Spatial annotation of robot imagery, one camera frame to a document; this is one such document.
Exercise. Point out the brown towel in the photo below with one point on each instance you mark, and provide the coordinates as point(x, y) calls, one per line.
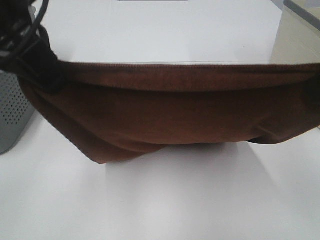
point(117, 112)

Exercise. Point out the grey perforated plastic basket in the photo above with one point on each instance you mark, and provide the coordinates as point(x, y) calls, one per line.
point(15, 111)

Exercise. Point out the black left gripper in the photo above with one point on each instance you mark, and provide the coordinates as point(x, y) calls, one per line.
point(39, 66)

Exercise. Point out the beige storage box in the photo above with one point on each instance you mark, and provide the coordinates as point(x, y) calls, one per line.
point(298, 36)

